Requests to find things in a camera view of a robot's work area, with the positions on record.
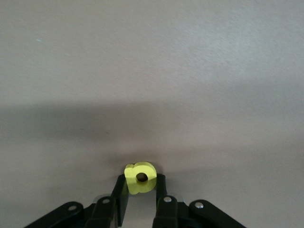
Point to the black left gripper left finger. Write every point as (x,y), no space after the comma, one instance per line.
(102,213)

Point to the yellow letter d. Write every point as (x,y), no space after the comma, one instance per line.
(133,183)

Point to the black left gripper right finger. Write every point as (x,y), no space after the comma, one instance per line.
(168,213)

